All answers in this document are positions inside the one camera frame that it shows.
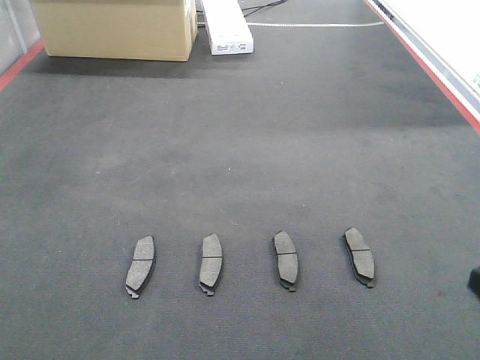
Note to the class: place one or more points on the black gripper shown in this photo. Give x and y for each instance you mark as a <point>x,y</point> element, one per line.
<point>474,281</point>

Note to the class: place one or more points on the grey brake pad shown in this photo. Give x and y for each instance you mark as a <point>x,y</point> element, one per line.
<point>211,264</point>
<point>141,267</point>
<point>361,257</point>
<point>287,260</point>

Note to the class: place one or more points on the white conveyor side panel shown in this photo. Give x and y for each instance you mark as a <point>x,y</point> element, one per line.
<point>443,38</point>

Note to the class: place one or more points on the white long box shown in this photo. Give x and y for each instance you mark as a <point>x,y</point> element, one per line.
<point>226,27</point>

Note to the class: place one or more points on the cardboard box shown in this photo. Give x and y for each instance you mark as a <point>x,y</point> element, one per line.
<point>141,30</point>

